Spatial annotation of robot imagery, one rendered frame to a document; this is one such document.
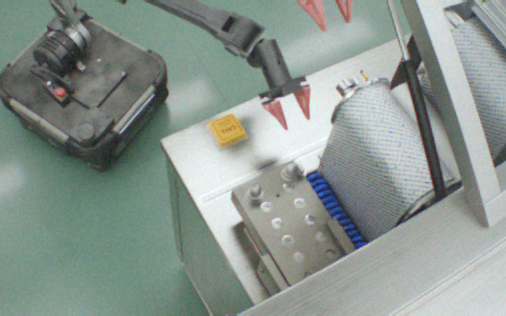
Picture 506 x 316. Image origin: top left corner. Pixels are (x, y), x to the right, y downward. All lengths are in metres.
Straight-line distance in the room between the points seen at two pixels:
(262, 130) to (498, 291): 0.85
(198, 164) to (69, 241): 1.04
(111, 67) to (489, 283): 1.90
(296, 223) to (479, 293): 0.54
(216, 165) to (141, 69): 1.06
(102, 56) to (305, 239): 1.49
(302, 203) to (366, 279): 0.73
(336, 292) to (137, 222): 1.86
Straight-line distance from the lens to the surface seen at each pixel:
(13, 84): 2.58
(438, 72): 0.66
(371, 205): 1.24
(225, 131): 1.54
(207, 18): 1.40
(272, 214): 1.33
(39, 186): 2.58
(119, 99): 2.43
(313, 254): 1.31
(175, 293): 2.33
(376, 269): 0.65
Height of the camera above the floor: 2.25
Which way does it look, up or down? 61 degrees down
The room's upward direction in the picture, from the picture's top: 9 degrees clockwise
